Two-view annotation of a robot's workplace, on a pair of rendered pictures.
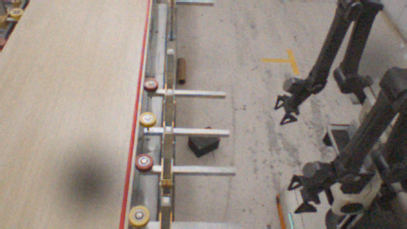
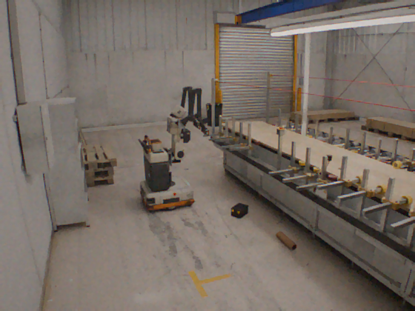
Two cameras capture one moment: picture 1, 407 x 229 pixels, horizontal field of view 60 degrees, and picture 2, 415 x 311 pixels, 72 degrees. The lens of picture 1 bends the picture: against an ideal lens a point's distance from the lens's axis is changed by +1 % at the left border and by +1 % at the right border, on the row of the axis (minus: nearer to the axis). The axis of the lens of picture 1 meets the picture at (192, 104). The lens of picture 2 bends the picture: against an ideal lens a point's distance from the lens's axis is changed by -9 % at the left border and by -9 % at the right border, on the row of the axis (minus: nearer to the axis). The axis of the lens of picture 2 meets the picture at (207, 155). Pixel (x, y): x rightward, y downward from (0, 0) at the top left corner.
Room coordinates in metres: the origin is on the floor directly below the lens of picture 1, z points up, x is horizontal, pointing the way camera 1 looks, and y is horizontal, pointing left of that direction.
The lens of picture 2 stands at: (5.16, -1.48, 1.91)
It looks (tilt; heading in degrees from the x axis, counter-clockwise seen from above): 16 degrees down; 165
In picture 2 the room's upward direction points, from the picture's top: 1 degrees counter-clockwise
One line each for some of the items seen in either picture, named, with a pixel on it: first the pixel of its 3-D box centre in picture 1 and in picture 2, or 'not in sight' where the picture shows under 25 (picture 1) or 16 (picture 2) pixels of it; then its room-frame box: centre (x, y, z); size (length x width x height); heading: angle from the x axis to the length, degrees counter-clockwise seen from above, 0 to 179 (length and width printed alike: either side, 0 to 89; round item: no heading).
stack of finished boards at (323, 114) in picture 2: not in sight; (323, 114); (-4.28, 5.37, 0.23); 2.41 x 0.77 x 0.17; 97
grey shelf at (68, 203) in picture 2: not in sight; (64, 160); (1.05, -2.31, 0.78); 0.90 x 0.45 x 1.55; 6
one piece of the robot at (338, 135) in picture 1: (349, 154); (183, 133); (0.94, -0.70, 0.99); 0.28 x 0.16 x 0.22; 6
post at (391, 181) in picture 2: not in sight; (387, 206); (3.56, 0.35, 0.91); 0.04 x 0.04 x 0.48; 6
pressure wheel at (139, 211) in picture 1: (139, 221); not in sight; (0.61, 0.16, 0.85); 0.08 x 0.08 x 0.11
